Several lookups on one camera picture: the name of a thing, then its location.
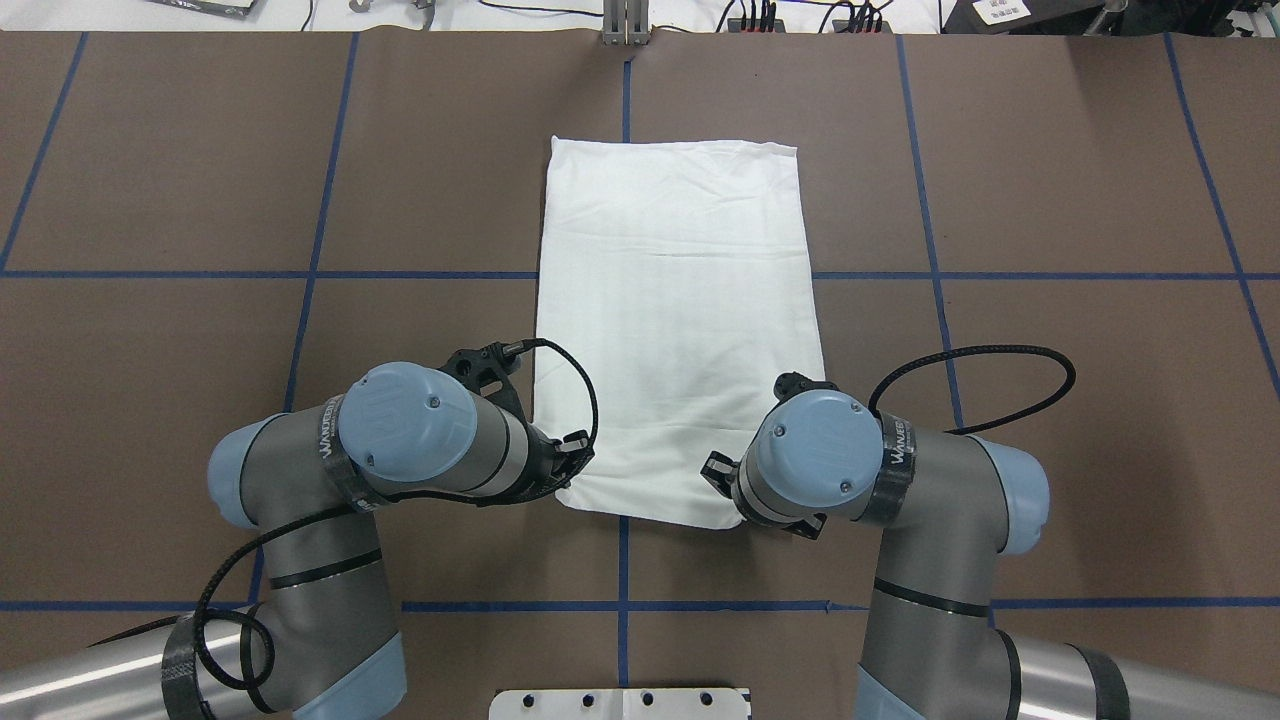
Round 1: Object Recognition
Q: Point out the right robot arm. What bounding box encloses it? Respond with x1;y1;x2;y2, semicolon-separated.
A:
701;373;1279;719

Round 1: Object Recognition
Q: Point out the white camera mast base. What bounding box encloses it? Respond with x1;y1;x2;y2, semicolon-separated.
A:
488;687;753;719

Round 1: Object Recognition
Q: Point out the white long-sleeve printed shirt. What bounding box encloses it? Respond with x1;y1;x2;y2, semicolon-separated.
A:
534;137;826;530

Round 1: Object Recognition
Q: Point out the black box with label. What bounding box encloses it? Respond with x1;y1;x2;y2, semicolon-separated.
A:
941;1;1076;36

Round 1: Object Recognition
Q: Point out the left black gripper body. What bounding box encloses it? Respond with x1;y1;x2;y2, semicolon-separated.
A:
440;340;596;501

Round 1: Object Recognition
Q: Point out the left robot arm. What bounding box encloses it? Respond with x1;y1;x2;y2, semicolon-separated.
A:
3;338;598;719

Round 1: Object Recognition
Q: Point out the orange black connector block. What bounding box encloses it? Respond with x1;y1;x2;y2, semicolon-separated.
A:
716;1;785;35

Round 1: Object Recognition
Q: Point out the aluminium frame post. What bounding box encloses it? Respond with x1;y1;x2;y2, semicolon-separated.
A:
602;0;652;47

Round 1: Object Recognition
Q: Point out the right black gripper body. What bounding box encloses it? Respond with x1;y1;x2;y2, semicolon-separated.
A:
700;372;838;541

